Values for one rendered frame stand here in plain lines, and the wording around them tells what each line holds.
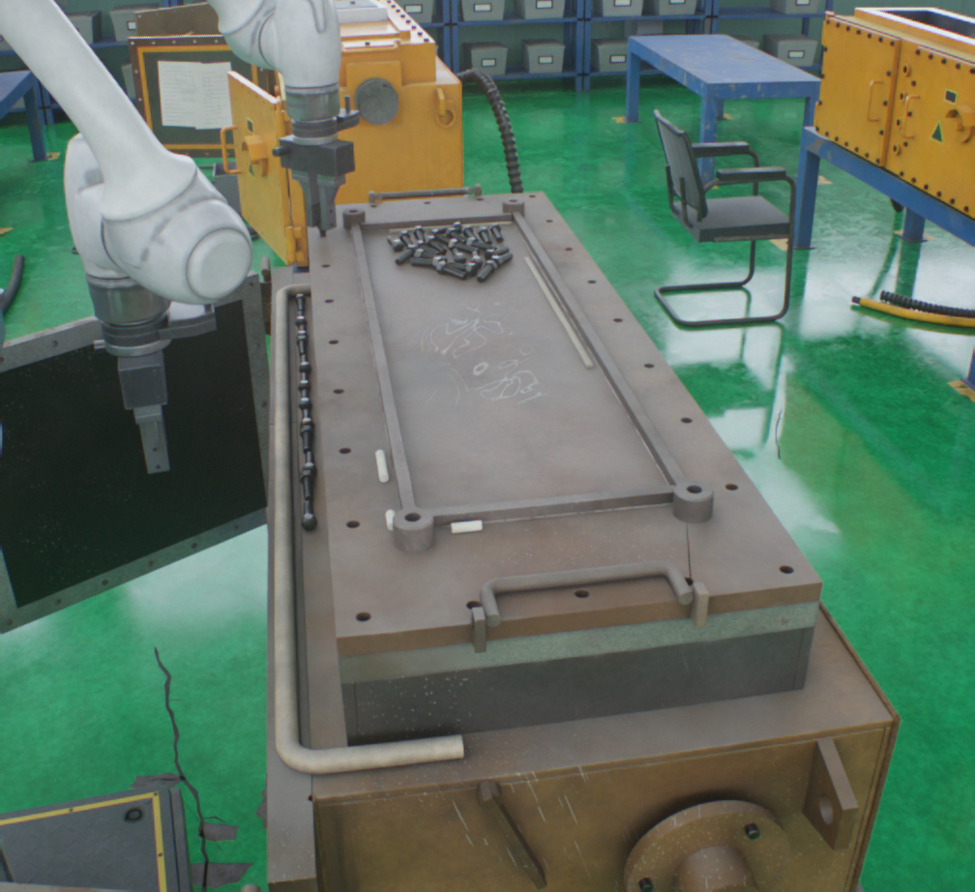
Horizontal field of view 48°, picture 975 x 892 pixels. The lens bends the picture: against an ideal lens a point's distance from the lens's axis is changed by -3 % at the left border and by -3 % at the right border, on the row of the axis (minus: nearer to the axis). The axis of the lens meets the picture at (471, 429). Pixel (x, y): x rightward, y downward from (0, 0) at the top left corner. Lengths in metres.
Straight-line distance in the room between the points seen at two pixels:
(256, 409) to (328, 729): 1.31
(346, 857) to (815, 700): 0.48
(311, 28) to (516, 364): 0.68
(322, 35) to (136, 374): 0.77
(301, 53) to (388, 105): 1.96
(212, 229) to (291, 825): 0.54
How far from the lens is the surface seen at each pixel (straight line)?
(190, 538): 2.38
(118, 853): 2.29
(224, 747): 2.91
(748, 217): 5.09
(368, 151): 3.93
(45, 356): 2.09
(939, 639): 3.36
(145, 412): 1.30
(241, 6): 1.97
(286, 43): 1.86
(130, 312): 1.27
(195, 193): 1.09
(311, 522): 1.38
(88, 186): 1.22
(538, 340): 1.54
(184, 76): 5.40
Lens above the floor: 1.98
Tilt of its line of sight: 28 degrees down
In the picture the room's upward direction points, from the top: 1 degrees counter-clockwise
